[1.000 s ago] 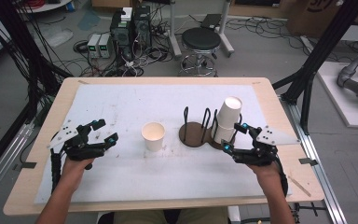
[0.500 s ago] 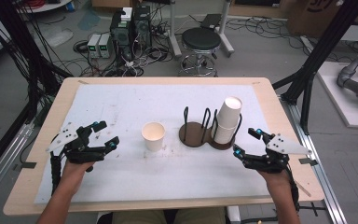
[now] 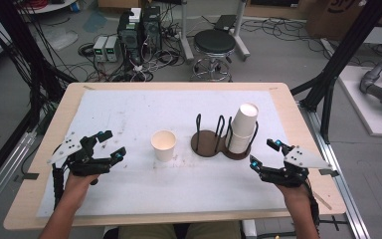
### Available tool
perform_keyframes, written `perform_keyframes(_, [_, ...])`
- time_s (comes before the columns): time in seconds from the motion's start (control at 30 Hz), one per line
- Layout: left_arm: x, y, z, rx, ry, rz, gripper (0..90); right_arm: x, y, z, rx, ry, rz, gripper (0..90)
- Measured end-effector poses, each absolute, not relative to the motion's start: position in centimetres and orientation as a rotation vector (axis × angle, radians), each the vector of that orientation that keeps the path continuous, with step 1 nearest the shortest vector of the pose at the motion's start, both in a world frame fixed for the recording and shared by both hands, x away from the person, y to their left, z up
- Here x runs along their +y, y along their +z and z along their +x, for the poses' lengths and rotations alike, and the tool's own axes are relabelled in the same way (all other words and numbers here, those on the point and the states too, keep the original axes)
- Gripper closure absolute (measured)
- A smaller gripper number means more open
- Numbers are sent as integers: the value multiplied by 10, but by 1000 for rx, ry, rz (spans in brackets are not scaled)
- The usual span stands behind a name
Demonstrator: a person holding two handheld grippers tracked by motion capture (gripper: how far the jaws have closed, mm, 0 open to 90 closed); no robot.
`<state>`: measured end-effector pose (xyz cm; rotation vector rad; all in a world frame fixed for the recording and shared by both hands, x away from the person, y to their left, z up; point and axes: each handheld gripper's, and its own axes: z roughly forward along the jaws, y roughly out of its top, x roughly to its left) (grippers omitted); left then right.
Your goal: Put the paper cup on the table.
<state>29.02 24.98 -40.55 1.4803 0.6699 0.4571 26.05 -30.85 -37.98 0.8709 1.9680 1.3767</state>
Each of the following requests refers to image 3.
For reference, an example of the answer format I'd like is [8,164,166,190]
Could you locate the teal sheet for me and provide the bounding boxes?
[82,11,108,34]

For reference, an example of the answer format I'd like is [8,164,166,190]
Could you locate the white round table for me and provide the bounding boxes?
[16,0,78,15]

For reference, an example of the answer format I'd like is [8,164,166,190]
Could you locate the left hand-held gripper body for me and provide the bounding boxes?
[47,131,111,177]

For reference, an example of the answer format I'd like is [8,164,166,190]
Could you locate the black round stool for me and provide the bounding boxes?
[189,29,237,83]

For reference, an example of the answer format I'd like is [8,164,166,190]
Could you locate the black metal frame post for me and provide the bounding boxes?
[0,0,78,101]
[289,0,382,143]

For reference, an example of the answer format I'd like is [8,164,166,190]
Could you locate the white box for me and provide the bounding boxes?
[128,7,142,24]

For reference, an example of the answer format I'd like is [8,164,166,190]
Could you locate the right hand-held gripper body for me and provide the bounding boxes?
[261,145,333,189]

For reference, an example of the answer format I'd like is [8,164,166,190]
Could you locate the black tape piece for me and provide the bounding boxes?
[13,172,40,183]

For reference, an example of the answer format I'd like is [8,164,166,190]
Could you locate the aluminium rail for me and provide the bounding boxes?
[0,130,38,222]
[299,104,371,239]

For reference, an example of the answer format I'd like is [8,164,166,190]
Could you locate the cardboard box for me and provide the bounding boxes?
[304,0,372,41]

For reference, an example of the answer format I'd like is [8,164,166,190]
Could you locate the white table leg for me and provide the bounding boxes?
[242,219,258,238]

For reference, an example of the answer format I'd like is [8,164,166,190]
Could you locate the black braided right gripper cable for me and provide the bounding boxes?
[302,180,321,227]

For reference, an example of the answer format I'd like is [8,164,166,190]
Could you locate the brown cup holder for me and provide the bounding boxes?
[190,113,260,161]

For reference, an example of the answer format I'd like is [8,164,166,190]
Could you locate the black laptop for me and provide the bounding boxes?
[213,14,237,32]

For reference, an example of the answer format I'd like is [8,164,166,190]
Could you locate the white table sheet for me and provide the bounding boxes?
[35,89,292,218]

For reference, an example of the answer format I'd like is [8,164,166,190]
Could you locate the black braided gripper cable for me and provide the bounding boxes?
[51,164,66,211]
[302,180,321,227]

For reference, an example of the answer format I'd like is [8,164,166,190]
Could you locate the person's right hand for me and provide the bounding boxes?
[277,181,313,211]

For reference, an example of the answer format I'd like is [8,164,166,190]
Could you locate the clear plastic bag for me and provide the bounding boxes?
[41,28,80,51]

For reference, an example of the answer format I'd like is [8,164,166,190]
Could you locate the white paper cup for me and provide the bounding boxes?
[150,129,177,163]

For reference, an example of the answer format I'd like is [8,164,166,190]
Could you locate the person's khaki trousers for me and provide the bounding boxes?
[117,221,242,239]

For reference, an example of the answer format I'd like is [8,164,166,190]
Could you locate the grey power supply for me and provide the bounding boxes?
[93,35,108,63]
[104,35,119,63]

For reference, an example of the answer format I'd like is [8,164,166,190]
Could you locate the white metal stand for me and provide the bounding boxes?
[178,0,252,64]

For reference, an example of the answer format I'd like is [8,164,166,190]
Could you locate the white platform board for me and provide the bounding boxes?
[337,65,382,137]

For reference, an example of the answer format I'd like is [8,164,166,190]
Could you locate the black computer tower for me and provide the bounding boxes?
[141,5,163,53]
[116,11,143,65]

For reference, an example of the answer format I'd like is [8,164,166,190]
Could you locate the tangle of floor cables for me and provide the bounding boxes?
[76,39,187,83]

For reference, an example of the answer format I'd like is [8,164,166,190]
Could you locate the black braided left gripper cable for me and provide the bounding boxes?
[51,164,66,211]

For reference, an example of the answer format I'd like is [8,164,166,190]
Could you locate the person's left hand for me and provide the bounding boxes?
[63,170,100,211]

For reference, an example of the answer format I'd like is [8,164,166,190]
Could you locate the stack of white cups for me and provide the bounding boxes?
[227,103,260,154]

